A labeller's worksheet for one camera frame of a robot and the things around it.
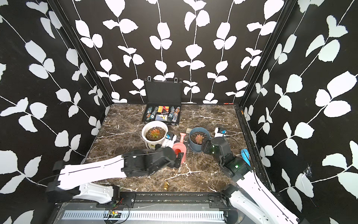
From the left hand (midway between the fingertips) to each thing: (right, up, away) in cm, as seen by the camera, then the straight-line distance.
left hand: (177, 150), depth 67 cm
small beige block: (+7, +6, +34) cm, 36 cm away
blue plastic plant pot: (+11, +6, +26) cm, 29 cm away
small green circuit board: (-32, -34, +3) cm, 47 cm away
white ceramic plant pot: (-17, +1, +15) cm, 23 cm away
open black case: (-14, +30, +48) cm, 58 cm away
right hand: (+14, +5, +8) cm, 17 cm away
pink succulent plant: (+13, +2, +21) cm, 25 cm away
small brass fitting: (-7, -23, +11) cm, 27 cm away
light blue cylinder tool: (+44, -9, +23) cm, 51 cm away
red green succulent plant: (-16, +6, +23) cm, 28 cm away
